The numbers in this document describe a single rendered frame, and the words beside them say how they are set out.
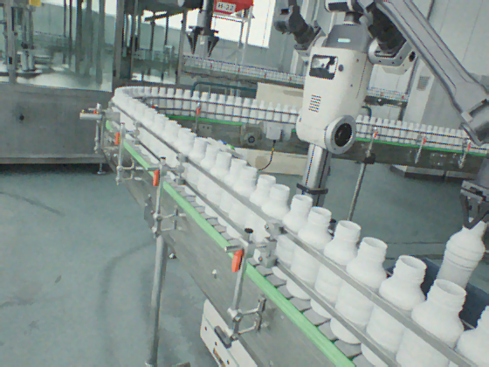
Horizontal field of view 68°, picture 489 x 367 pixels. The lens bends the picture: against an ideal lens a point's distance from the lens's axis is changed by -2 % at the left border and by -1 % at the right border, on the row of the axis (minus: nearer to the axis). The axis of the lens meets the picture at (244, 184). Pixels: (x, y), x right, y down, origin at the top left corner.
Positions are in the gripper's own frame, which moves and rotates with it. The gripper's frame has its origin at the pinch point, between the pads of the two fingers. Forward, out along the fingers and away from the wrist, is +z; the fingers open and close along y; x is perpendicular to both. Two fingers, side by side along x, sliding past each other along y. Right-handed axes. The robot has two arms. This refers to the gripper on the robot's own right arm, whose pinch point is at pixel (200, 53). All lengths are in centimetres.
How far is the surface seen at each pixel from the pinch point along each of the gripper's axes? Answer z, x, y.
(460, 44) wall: -174, -594, -1186
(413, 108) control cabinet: 27, -253, -522
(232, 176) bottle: 26, 62, 17
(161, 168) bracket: 31, 41, 27
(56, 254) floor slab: 140, -106, 39
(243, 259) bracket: 34, 85, 26
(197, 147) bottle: 25, 41, 16
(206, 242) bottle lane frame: 44, 62, 21
